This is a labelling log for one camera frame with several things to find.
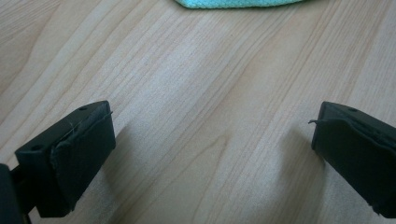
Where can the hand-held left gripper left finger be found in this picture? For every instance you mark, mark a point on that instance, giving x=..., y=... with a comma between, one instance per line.
x=73, y=155

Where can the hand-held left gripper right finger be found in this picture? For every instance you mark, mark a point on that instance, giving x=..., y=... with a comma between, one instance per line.
x=358, y=149

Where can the turquoise cloth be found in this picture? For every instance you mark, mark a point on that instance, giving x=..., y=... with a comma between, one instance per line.
x=230, y=3

